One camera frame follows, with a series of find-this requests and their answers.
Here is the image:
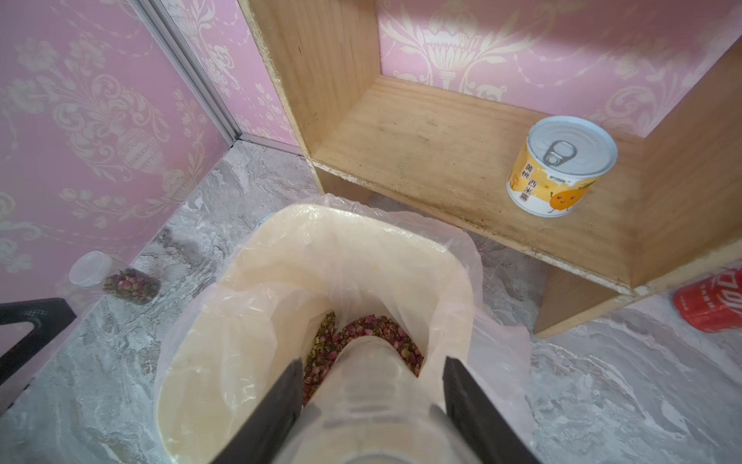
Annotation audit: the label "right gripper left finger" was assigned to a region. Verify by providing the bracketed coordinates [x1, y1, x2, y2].
[212, 359, 305, 464]

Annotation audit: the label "yellow can on shelf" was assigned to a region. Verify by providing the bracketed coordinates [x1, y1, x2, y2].
[506, 116, 618, 218]

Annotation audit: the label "dried rose buds in bin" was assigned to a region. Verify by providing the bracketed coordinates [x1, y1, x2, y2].
[300, 311, 425, 407]

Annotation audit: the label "clear jar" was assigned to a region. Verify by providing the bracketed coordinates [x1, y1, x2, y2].
[276, 336, 478, 463]
[55, 251, 162, 311]

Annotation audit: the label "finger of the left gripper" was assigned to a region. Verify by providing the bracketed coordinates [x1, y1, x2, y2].
[0, 298, 77, 387]

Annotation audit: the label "wooden two-tier shelf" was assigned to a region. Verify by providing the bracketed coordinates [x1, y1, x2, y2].
[241, 1, 741, 338]

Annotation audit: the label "beige trash bin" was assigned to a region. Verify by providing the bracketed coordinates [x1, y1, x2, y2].
[156, 194, 482, 463]

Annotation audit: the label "red cola can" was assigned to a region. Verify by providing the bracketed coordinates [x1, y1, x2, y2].
[672, 268, 741, 333]

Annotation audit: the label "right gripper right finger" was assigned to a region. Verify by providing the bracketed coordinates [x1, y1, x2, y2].
[442, 357, 539, 464]

